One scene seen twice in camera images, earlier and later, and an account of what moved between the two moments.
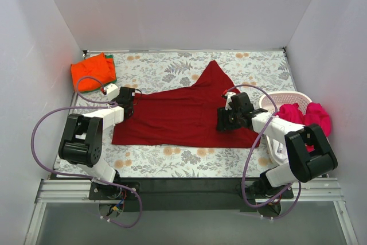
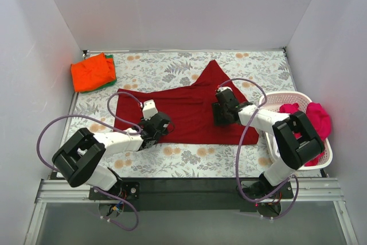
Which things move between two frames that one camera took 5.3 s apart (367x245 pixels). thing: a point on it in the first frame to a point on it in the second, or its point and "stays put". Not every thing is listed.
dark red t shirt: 186,117 stays put
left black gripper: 129,108 to 163,121
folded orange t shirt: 97,66 stays put
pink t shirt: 315,115 stays put
